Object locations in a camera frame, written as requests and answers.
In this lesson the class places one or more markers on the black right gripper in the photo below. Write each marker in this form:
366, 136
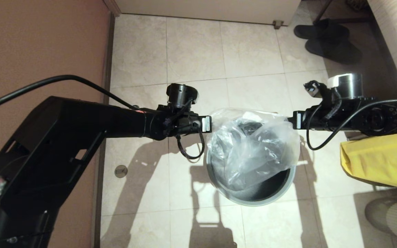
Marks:
303, 120

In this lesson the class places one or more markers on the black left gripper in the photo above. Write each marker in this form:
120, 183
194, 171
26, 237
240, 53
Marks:
198, 124

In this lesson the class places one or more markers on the clear plastic trash bag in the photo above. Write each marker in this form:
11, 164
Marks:
253, 155

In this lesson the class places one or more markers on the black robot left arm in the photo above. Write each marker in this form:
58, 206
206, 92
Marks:
64, 137

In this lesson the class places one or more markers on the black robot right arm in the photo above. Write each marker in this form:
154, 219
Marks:
374, 117

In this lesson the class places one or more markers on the black round trash bin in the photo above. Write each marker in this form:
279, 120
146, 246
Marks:
271, 186

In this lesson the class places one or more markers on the yellow cloth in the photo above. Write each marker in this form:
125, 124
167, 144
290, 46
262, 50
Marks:
381, 162

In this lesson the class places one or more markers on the brown wooden furniture base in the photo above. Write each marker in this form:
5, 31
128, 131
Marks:
354, 137

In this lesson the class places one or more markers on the black slipper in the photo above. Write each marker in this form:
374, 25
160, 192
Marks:
319, 32
336, 53

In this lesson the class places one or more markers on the round metal floor cap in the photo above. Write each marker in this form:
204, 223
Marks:
121, 171

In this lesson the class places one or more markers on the small metal door stopper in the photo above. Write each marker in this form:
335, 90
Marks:
277, 25

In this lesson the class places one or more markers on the white door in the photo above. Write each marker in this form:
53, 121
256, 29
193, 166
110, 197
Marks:
202, 10

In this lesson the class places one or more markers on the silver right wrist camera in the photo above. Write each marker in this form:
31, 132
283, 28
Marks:
311, 90

